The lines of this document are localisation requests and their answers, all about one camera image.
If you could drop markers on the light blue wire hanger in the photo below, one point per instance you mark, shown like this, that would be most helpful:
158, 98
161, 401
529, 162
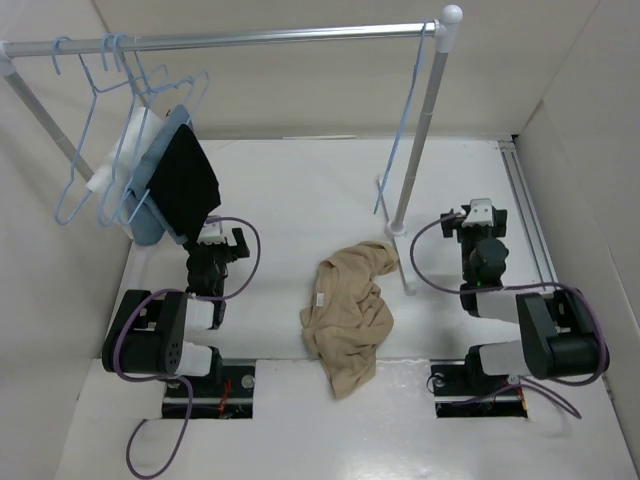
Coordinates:
403, 120

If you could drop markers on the empty light blue hanger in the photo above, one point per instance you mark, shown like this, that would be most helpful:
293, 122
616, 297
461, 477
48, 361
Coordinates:
82, 130

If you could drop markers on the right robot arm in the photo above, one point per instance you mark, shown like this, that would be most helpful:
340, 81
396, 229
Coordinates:
558, 336

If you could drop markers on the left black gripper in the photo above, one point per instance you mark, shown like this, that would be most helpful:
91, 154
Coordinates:
231, 252

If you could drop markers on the black cloth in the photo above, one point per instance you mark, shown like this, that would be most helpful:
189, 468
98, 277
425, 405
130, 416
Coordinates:
184, 186

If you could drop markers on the beige t shirt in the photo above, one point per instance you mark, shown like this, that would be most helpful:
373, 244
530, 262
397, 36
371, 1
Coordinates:
347, 318

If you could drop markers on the blue cloth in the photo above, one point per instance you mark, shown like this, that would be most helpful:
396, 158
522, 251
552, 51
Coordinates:
149, 224

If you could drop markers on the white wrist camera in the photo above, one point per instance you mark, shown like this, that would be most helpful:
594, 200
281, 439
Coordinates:
211, 232
479, 213

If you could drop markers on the metal clothes rack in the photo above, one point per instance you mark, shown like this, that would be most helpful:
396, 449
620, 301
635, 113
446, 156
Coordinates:
444, 30

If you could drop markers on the white cloth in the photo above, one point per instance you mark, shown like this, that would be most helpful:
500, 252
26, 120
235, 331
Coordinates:
141, 131

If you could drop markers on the light blue hanger with white cloth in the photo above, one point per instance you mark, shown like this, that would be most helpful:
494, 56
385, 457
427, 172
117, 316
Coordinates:
111, 201

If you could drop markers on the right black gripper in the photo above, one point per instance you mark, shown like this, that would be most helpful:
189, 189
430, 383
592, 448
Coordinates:
450, 224

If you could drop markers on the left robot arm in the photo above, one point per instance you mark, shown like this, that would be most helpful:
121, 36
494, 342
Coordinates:
147, 335

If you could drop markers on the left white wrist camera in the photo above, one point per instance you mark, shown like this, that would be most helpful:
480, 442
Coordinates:
211, 232

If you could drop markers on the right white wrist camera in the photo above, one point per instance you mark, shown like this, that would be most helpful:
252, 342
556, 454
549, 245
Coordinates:
479, 213

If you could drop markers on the aluminium rail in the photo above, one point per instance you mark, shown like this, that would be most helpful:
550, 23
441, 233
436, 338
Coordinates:
535, 239

